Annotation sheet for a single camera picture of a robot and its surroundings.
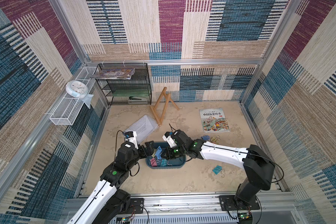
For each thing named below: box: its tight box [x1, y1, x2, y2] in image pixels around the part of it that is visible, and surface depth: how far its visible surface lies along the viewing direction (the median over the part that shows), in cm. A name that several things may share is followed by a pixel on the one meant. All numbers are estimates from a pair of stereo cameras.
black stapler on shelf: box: [128, 96, 148, 101], surface depth 113 cm
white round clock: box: [65, 80, 89, 99], surface depth 76 cm
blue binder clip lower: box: [155, 145, 163, 161], surface depth 81 cm
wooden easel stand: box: [150, 86, 180, 126], surface depth 106 cm
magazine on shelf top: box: [90, 68, 136, 80], surface depth 89 cm
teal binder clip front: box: [212, 165, 225, 178], surface depth 86 cm
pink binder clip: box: [150, 157, 158, 167], surface depth 89 cm
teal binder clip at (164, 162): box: [160, 158, 168, 167], surface depth 89 cm
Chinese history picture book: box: [199, 107, 231, 133], surface depth 110 cm
